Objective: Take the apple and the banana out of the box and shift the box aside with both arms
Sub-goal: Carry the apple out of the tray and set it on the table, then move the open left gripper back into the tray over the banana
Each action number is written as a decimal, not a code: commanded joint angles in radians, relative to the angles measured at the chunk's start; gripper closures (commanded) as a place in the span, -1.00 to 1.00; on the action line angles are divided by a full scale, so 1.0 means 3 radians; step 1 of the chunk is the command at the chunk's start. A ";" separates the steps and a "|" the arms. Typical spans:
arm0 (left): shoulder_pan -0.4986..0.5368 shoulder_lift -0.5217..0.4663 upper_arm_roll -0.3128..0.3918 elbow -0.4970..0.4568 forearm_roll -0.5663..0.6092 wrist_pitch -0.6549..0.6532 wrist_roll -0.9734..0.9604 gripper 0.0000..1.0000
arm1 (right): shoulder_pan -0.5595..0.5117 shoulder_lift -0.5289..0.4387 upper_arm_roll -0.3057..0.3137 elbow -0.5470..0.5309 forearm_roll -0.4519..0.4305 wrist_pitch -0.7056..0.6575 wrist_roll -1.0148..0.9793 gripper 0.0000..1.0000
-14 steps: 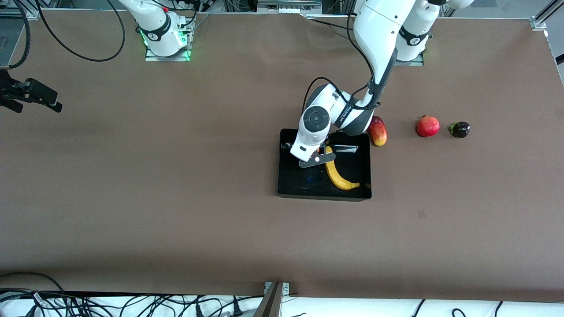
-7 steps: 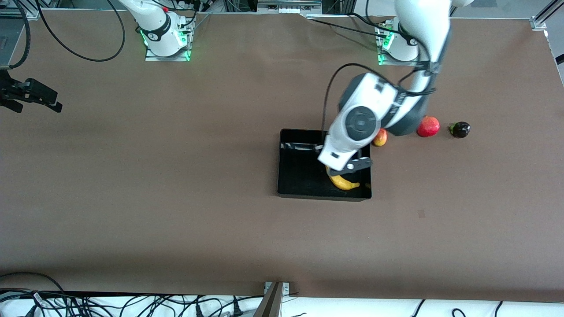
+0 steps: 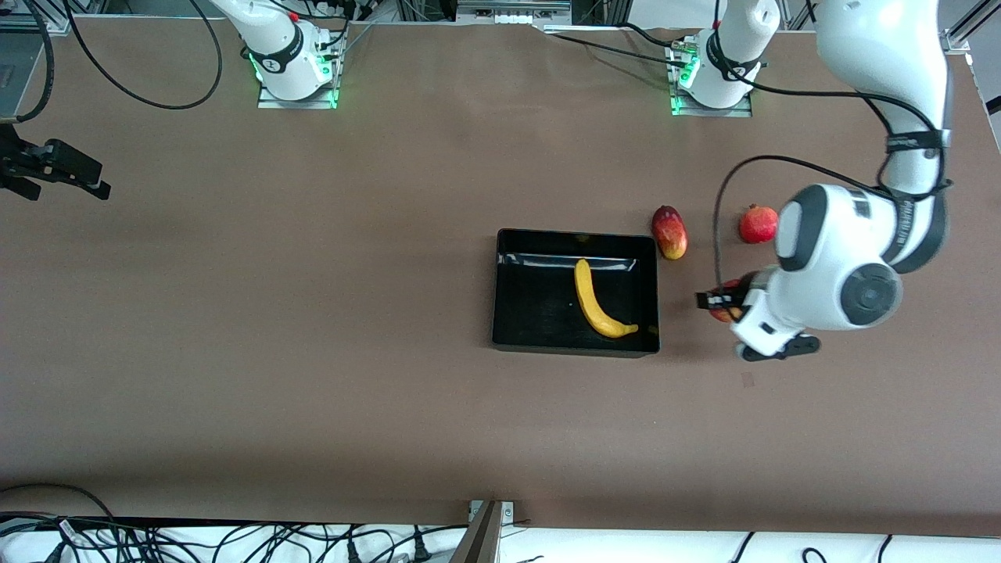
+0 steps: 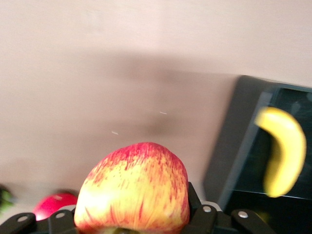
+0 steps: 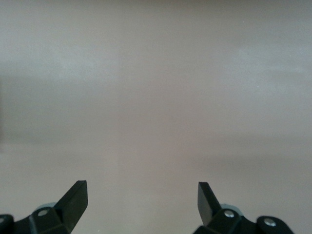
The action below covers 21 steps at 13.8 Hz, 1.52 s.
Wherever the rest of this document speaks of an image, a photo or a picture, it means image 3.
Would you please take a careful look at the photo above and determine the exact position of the silver metal bracket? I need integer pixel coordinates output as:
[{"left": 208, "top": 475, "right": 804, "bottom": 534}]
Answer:
[{"left": 468, "top": 500, "right": 517, "bottom": 526}]

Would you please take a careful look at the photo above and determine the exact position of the black looped floor cable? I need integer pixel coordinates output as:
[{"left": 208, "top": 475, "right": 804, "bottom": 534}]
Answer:
[{"left": 0, "top": 482, "right": 118, "bottom": 523}]

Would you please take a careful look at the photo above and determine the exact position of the red pomegranate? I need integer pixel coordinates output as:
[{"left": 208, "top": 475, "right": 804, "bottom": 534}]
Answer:
[{"left": 738, "top": 203, "right": 780, "bottom": 245}]

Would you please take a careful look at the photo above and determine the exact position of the short black table cable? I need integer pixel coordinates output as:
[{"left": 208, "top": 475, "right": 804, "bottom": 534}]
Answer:
[{"left": 622, "top": 22, "right": 689, "bottom": 48}]

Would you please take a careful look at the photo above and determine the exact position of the black rectangular plastic tray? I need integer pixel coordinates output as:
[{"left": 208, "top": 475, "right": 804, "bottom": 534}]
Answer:
[{"left": 491, "top": 228, "right": 662, "bottom": 359}]

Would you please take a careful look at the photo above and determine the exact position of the red apple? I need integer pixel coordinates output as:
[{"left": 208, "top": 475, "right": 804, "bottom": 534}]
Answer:
[{"left": 708, "top": 279, "right": 745, "bottom": 324}]

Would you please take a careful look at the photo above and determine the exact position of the grey brown angled bar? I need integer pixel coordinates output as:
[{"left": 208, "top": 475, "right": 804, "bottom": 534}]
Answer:
[{"left": 450, "top": 502, "right": 505, "bottom": 563}]

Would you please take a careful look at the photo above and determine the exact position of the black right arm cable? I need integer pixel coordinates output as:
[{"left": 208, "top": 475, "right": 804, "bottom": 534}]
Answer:
[{"left": 16, "top": 0, "right": 224, "bottom": 124}]

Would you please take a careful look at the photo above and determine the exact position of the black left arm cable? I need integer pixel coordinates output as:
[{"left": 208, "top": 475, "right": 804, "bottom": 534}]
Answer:
[{"left": 712, "top": 59, "right": 952, "bottom": 298}]

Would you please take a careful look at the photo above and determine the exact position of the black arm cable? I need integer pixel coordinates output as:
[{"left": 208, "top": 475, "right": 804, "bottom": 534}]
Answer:
[
  {"left": 712, "top": 59, "right": 952, "bottom": 298},
  {"left": 16, "top": 0, "right": 224, "bottom": 124}
]

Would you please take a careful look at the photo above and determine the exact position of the long black table cable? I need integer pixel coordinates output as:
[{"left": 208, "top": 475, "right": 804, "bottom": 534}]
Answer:
[{"left": 547, "top": 31, "right": 693, "bottom": 67}]

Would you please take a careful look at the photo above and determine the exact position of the yellow banana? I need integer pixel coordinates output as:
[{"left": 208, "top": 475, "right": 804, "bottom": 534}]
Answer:
[{"left": 574, "top": 259, "right": 640, "bottom": 339}]

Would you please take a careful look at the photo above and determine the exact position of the red yellow mango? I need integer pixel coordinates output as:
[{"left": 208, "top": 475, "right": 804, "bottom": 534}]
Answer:
[{"left": 651, "top": 205, "right": 689, "bottom": 261}]

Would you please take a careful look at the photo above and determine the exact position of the aluminium frame rail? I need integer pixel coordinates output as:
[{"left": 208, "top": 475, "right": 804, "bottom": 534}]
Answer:
[
  {"left": 0, "top": 11, "right": 75, "bottom": 36},
  {"left": 942, "top": 0, "right": 1001, "bottom": 56}
]

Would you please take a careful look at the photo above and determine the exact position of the grey power strip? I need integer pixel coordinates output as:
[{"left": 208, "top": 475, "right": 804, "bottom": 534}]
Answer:
[{"left": 456, "top": 0, "right": 573, "bottom": 26}]

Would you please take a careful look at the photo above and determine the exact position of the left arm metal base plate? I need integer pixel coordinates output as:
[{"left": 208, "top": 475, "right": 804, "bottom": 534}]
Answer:
[{"left": 669, "top": 92, "right": 754, "bottom": 119}]

